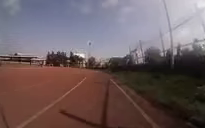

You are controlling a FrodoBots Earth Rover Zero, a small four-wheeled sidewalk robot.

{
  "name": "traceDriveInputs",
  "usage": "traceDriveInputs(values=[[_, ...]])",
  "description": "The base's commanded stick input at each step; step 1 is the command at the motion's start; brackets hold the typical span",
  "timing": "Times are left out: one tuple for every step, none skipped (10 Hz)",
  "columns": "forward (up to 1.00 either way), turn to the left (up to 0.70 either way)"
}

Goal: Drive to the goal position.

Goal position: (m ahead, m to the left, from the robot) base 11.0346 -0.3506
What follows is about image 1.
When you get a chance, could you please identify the dark building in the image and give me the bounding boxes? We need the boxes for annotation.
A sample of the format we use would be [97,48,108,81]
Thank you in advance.
[106,55,131,70]

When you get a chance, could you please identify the floodlight pole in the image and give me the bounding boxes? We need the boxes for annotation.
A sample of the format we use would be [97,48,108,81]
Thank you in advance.
[87,39,93,68]

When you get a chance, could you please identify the grass strip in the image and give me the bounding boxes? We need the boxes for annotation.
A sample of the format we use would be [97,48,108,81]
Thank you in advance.
[112,70,205,128]

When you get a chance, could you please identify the tall wire fence with poles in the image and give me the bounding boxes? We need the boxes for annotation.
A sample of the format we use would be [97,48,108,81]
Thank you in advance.
[108,0,205,80]

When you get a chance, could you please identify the low flat-roofed building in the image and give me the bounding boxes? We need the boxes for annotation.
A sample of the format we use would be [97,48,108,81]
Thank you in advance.
[0,52,47,67]

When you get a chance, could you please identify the red running track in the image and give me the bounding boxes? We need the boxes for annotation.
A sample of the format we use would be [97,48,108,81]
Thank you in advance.
[0,64,193,128]

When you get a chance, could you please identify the row of trees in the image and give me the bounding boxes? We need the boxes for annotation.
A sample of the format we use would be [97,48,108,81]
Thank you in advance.
[45,49,88,68]

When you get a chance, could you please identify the white building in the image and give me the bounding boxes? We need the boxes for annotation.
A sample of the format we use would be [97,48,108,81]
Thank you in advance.
[73,51,88,68]

